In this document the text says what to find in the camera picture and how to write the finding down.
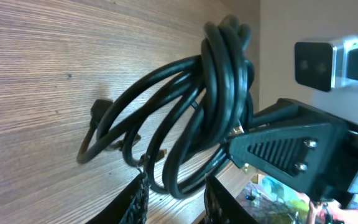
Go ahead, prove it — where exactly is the black cable bundle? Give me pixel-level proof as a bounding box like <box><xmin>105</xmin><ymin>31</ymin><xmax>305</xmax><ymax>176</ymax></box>
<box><xmin>76</xmin><ymin>14</ymin><xmax>256</xmax><ymax>200</ymax></box>

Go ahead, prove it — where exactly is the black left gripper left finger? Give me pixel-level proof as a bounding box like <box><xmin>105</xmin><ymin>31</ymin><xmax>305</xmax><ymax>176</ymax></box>
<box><xmin>87</xmin><ymin>172</ymin><xmax>149</xmax><ymax>224</ymax></box>

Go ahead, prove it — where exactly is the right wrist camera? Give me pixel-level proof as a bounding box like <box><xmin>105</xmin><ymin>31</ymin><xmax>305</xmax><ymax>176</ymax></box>
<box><xmin>294</xmin><ymin>35</ymin><xmax>358</xmax><ymax>92</ymax></box>

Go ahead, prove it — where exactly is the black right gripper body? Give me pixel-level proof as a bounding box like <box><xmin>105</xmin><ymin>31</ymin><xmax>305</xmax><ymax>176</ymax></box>
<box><xmin>268</xmin><ymin>99</ymin><xmax>358</xmax><ymax>208</ymax></box>

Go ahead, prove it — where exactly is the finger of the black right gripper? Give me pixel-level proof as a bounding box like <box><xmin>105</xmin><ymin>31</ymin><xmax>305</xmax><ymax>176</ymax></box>
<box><xmin>228</xmin><ymin>123</ymin><xmax>337</xmax><ymax>193</ymax></box>

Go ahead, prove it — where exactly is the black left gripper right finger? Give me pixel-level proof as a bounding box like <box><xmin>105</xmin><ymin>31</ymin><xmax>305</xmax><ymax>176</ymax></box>
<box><xmin>204</xmin><ymin>176</ymin><xmax>258</xmax><ymax>224</ymax></box>

